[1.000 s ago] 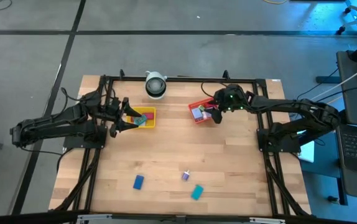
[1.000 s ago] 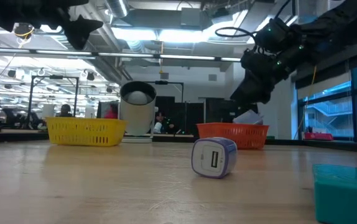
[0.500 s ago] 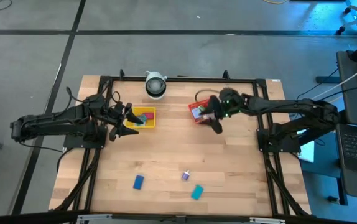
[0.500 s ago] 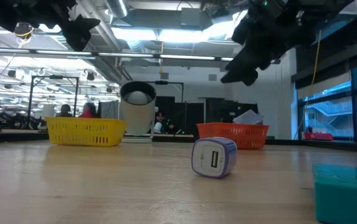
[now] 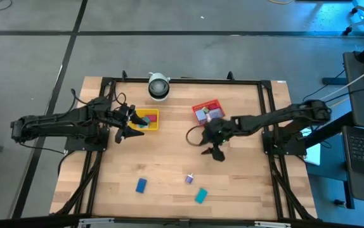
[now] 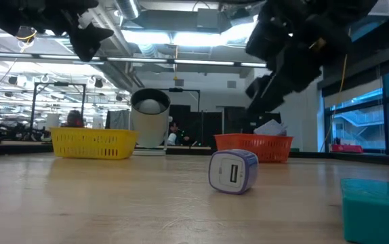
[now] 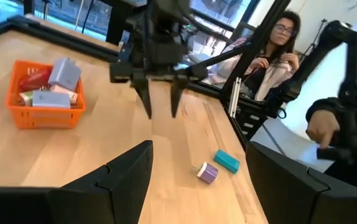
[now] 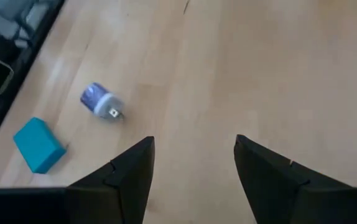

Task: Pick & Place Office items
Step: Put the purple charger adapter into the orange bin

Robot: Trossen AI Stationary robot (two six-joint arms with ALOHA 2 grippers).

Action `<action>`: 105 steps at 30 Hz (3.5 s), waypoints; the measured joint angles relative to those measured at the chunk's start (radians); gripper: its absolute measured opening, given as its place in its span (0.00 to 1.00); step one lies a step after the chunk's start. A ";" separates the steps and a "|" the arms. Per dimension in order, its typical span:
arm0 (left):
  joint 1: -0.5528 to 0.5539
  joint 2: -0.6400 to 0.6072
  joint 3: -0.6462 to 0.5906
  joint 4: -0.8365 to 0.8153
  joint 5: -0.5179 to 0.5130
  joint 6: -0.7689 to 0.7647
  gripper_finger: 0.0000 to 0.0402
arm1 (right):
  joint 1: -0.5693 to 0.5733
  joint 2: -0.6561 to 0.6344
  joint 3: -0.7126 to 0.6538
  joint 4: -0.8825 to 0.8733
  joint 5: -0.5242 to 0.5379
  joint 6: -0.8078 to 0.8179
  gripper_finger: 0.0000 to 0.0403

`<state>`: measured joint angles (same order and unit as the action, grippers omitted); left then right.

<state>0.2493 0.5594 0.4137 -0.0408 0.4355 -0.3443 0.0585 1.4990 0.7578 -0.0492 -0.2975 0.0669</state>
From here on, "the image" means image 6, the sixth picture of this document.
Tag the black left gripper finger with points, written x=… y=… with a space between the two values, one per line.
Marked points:
x=94 y=32
x=84 y=49

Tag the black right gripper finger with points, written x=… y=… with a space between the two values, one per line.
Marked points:
x=269 y=100
x=259 y=87

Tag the teal rectangular box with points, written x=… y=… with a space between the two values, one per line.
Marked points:
x=377 y=213

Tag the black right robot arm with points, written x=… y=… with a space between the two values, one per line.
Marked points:
x=343 y=10

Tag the black partition panel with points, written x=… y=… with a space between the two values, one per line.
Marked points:
x=235 y=122
x=211 y=125

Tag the orange plastic basket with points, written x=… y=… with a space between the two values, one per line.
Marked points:
x=248 y=147

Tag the long ceiling light strip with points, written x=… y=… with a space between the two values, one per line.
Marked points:
x=204 y=62

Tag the person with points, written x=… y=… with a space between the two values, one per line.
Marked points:
x=174 y=130
x=74 y=118

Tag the purple-trimmed white USB charger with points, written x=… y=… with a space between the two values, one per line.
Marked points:
x=233 y=173

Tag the grey ceiling junction box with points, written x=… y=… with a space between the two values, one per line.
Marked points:
x=208 y=17

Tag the red storage box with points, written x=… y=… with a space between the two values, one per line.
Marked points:
x=347 y=148

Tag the yellow plastic basket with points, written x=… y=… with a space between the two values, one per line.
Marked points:
x=93 y=142

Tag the grey wall vent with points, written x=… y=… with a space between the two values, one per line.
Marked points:
x=179 y=82
x=231 y=84

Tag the black ceiling dome camera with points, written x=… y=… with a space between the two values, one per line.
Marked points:
x=26 y=35

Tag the silver ventilation duct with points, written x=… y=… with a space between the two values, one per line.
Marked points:
x=128 y=8

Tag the black metal gantry frame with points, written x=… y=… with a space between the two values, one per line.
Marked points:
x=33 y=108
x=181 y=90

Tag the black window frame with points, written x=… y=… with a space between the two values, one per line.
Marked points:
x=387 y=112

